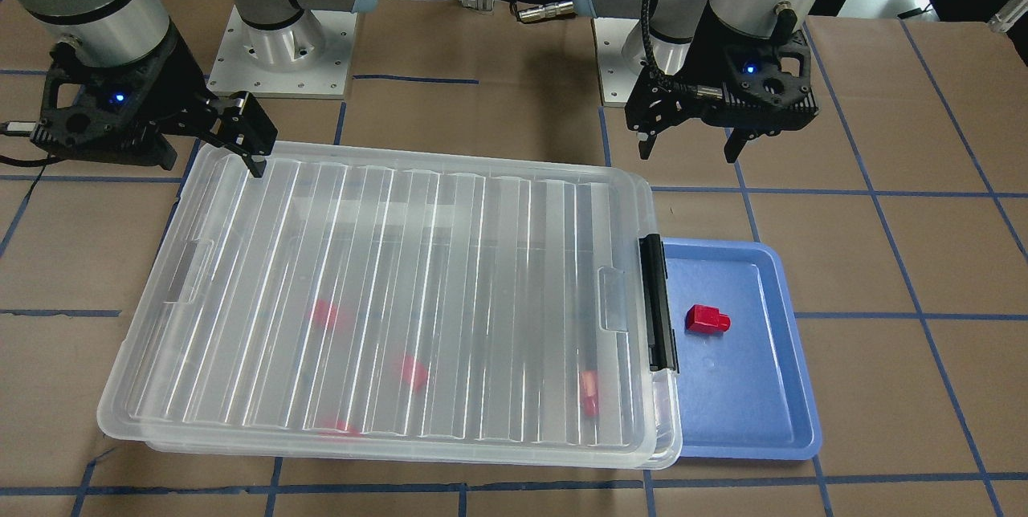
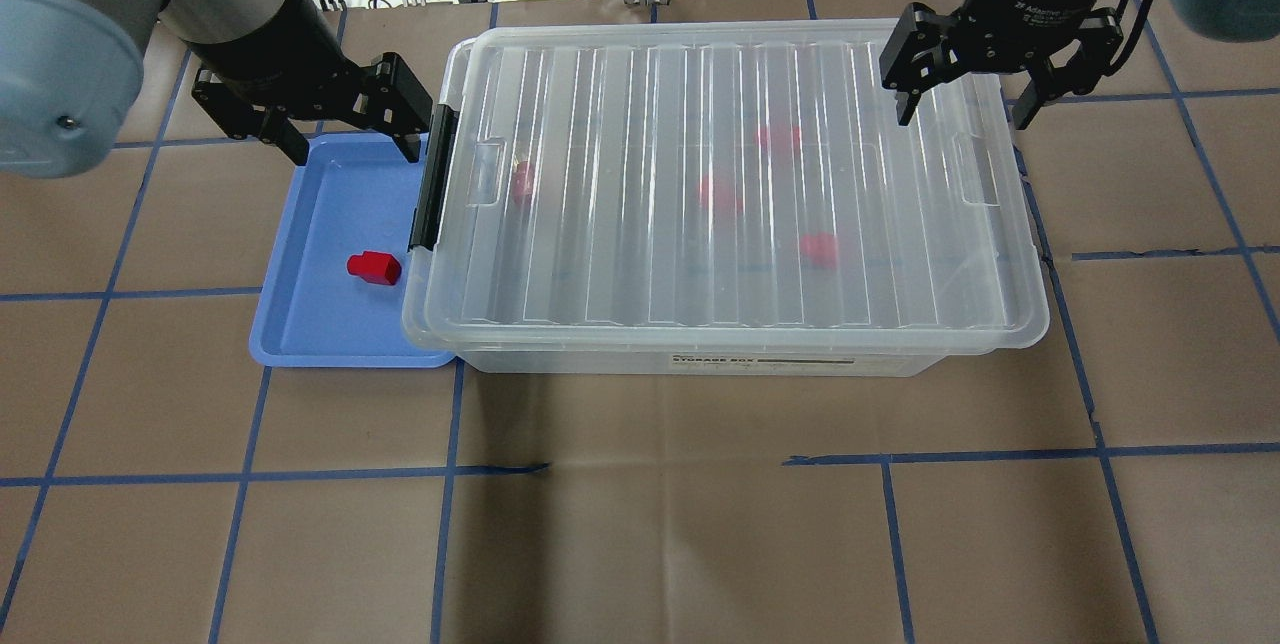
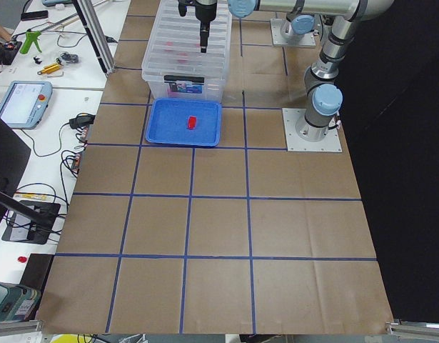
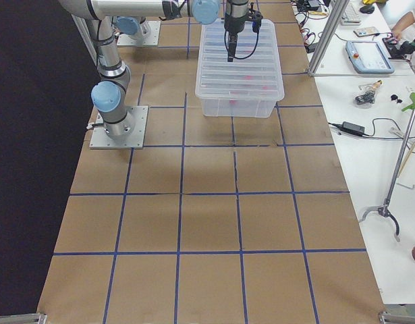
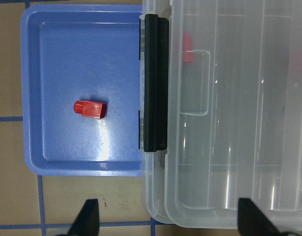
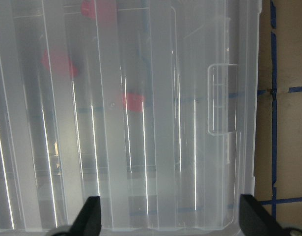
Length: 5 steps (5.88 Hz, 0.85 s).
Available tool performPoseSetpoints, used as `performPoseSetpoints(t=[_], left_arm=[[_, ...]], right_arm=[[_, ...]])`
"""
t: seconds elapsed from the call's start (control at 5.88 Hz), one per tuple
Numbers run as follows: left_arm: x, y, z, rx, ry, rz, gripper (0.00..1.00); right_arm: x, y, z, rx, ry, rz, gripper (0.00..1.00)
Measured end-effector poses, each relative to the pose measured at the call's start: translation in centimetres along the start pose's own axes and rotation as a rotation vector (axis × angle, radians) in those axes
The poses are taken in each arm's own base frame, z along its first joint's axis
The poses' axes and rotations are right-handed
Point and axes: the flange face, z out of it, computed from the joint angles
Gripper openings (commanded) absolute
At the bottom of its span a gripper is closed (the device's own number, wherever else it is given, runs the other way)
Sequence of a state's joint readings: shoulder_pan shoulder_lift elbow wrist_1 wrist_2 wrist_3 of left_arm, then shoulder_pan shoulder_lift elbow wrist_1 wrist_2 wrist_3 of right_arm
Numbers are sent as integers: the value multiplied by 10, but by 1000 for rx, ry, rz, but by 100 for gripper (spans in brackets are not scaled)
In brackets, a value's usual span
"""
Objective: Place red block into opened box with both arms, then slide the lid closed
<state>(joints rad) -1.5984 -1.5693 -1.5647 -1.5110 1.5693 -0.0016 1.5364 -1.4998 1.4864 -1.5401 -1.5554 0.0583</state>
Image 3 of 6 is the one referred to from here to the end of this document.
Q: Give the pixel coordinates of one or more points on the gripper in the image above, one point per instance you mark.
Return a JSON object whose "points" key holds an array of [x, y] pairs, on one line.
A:
{"points": [[204, 13]]}

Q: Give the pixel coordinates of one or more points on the clear ribbed box lid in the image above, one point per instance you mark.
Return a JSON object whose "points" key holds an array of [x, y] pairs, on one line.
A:
{"points": [[185, 35]]}

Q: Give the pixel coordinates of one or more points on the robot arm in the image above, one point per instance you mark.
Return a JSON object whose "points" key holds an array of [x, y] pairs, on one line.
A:
{"points": [[324, 99], [297, 25]]}

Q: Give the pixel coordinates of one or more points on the clear plastic storage box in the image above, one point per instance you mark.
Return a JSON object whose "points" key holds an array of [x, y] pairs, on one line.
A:
{"points": [[211, 90]]}

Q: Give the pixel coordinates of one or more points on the green box corner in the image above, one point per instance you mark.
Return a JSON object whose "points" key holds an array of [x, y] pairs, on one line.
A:
{"points": [[17, 302]]}

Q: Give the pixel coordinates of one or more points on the blue plastic tray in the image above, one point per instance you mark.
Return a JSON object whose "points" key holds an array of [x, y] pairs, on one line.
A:
{"points": [[167, 123]]}

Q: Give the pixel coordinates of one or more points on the black power adapter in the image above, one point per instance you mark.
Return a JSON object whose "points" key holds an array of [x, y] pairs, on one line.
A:
{"points": [[81, 121]]}

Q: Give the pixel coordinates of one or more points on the brass cylinder tool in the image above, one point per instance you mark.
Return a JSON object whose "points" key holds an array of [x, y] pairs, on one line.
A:
{"points": [[49, 69]]}

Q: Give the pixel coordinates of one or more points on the green glue gun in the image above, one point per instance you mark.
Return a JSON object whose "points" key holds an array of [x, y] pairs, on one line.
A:
{"points": [[32, 37]]}

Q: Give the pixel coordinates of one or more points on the black smartphone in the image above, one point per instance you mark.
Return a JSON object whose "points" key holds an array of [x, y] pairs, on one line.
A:
{"points": [[34, 15]]}

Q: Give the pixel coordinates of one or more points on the teach pendant tablet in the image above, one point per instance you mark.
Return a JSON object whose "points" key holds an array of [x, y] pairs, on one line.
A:
{"points": [[24, 103]]}

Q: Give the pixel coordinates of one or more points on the black monitor stand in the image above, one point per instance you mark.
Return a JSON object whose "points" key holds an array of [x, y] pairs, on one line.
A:
{"points": [[27, 221]]}

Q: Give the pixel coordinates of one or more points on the black box latch handle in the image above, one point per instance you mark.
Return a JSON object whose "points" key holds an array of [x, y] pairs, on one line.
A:
{"points": [[194, 79]]}

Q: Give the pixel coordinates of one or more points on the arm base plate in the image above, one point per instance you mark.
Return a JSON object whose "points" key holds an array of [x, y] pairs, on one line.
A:
{"points": [[306, 41], [302, 137]]}

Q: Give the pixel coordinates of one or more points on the aluminium frame post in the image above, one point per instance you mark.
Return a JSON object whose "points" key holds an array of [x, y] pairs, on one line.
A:
{"points": [[90, 22]]}

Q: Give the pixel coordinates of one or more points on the aluminium rail corner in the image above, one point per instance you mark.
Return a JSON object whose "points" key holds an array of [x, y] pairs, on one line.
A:
{"points": [[413, 330]]}

